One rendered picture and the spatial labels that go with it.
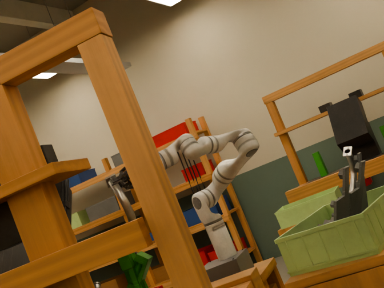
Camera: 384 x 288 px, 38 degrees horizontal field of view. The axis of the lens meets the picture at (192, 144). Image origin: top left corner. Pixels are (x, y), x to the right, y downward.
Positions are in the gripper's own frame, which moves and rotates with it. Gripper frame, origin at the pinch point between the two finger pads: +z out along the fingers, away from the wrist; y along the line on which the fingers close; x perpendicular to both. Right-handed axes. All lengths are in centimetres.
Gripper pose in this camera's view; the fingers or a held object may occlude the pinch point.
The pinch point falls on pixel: (116, 184)
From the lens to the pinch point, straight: 205.3
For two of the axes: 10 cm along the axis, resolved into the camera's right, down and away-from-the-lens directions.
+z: -8.5, 4.4, -2.8
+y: -0.8, -6.5, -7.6
